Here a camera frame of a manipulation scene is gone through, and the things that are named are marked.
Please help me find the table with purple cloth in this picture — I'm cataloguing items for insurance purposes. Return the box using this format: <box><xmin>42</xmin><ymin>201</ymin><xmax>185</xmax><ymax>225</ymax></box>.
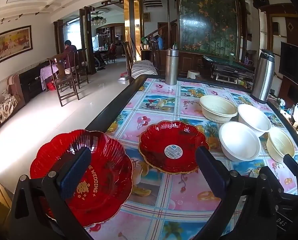
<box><xmin>40</xmin><ymin>64</ymin><xmax>59</xmax><ymax>90</ymax></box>

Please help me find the patterned sofa blanket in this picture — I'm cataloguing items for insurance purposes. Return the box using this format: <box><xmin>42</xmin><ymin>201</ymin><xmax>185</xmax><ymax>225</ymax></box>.
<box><xmin>0</xmin><ymin>96</ymin><xmax>19</xmax><ymax>133</ymax></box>

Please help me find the wooden chair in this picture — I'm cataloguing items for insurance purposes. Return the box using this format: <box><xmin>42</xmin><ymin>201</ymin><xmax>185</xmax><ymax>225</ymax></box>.
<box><xmin>123</xmin><ymin>41</ymin><xmax>139</xmax><ymax>80</ymax></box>
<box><xmin>149</xmin><ymin>40</ymin><xmax>162</xmax><ymax>73</ymax></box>
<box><xmin>71</xmin><ymin>49</ymin><xmax>89</xmax><ymax>88</ymax></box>
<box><xmin>49</xmin><ymin>55</ymin><xmax>80</xmax><ymax>107</ymax></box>

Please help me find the ceiling fan lamp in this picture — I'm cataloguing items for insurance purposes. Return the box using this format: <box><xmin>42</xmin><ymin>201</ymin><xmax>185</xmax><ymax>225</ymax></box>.
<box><xmin>91</xmin><ymin>12</ymin><xmax>107</xmax><ymax>26</ymax></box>

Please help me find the brown sofa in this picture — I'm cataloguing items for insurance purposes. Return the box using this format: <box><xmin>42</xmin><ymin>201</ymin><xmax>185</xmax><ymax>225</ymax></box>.
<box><xmin>0</xmin><ymin>74</ymin><xmax>25</xmax><ymax>137</ymax></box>

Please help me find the red plate with round sticker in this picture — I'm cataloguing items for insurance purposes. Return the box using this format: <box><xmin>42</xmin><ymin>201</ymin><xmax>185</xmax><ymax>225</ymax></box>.
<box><xmin>138</xmin><ymin>120</ymin><xmax>209</xmax><ymax>174</ymax></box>

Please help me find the green mahjong table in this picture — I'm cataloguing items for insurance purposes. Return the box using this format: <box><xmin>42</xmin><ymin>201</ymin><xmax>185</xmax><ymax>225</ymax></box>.
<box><xmin>201</xmin><ymin>54</ymin><xmax>256</xmax><ymax>83</ymax></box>

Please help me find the framed painting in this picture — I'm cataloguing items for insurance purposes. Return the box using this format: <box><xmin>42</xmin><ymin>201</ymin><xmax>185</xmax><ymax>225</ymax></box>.
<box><xmin>0</xmin><ymin>25</ymin><xmax>32</xmax><ymax>68</ymax></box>

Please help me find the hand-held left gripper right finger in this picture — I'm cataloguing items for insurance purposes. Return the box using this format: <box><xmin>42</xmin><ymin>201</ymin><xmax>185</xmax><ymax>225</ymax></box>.
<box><xmin>195</xmin><ymin>146</ymin><xmax>285</xmax><ymax>240</ymax></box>

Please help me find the floral glass panel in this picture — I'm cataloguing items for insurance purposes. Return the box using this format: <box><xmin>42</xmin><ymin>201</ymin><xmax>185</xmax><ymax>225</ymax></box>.
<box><xmin>175</xmin><ymin>0</ymin><xmax>240</xmax><ymax>53</ymax></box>

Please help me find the striped cushion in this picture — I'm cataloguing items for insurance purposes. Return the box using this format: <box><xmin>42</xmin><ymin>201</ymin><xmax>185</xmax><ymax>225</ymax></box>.
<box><xmin>131</xmin><ymin>60</ymin><xmax>158</xmax><ymax>77</ymax></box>

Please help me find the gold mirrored pillar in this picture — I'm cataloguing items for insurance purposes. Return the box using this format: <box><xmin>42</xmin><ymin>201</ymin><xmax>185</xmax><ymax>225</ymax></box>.
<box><xmin>124</xmin><ymin>0</ymin><xmax>144</xmax><ymax>62</ymax></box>

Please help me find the black television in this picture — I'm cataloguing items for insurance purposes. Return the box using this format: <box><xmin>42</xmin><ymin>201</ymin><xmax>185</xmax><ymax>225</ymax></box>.
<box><xmin>279</xmin><ymin>42</ymin><xmax>298</xmax><ymax>85</ymax></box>

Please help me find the black dining table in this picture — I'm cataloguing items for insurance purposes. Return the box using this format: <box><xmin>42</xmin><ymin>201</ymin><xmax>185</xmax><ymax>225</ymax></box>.
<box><xmin>85</xmin><ymin>74</ymin><xmax>298</xmax><ymax>240</ymax></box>

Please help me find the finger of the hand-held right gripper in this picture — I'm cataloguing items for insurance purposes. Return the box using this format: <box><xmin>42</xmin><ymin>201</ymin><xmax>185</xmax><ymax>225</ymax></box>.
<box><xmin>284</xmin><ymin>154</ymin><xmax>298</xmax><ymax>178</ymax></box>
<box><xmin>272</xmin><ymin>194</ymin><xmax>298</xmax><ymax>238</ymax></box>

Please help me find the printed colourful tablecloth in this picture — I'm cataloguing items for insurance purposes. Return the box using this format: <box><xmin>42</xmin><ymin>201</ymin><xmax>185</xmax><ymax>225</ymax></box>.
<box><xmin>89</xmin><ymin>77</ymin><xmax>298</xmax><ymax>240</ymax></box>

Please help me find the white bowl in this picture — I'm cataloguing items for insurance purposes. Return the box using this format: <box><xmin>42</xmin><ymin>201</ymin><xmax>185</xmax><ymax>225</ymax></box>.
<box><xmin>218</xmin><ymin>121</ymin><xmax>262</xmax><ymax>162</ymax></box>
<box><xmin>238</xmin><ymin>104</ymin><xmax>272</xmax><ymax>137</ymax></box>

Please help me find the red plate with gold lettering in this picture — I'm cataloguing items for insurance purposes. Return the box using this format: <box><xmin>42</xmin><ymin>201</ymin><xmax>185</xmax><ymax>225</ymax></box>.
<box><xmin>30</xmin><ymin>129</ymin><xmax>134</xmax><ymax>228</ymax></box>

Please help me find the cream colander bowl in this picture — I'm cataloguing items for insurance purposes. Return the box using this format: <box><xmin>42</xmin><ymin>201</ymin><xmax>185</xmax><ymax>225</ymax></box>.
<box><xmin>267</xmin><ymin>127</ymin><xmax>296</xmax><ymax>163</ymax></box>
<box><xmin>199</xmin><ymin>95</ymin><xmax>238</xmax><ymax>123</ymax></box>

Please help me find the slim steel thermos bottle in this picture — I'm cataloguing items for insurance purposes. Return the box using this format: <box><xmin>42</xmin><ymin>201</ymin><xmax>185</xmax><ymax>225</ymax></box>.
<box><xmin>165</xmin><ymin>49</ymin><xmax>180</xmax><ymax>85</ymax></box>

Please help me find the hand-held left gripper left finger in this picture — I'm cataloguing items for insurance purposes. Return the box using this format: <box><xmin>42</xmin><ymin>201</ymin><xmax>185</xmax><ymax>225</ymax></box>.
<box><xmin>4</xmin><ymin>147</ymin><xmax>93</xmax><ymax>240</ymax></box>

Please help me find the large steel thermos flask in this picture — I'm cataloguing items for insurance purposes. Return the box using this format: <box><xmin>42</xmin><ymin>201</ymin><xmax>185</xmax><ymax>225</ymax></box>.
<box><xmin>252</xmin><ymin>49</ymin><xmax>275</xmax><ymax>104</ymax></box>

